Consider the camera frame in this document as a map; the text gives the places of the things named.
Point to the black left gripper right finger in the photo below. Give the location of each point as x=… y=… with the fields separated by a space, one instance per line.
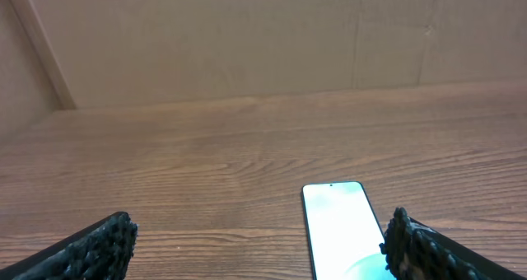
x=413 y=250

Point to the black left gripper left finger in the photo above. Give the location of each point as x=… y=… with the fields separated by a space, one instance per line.
x=101 y=251

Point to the black smartphone lit screen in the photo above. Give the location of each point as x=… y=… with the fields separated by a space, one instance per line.
x=343 y=233

